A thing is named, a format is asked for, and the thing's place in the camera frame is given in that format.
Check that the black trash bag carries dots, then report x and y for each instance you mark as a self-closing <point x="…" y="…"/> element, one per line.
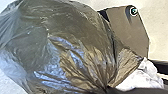
<point x="63" y="50"/>

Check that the white plastic wad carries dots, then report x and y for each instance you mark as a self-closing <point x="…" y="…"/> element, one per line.
<point x="141" y="78"/>

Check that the silver base bolt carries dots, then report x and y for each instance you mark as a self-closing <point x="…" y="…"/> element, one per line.
<point x="133" y="11"/>

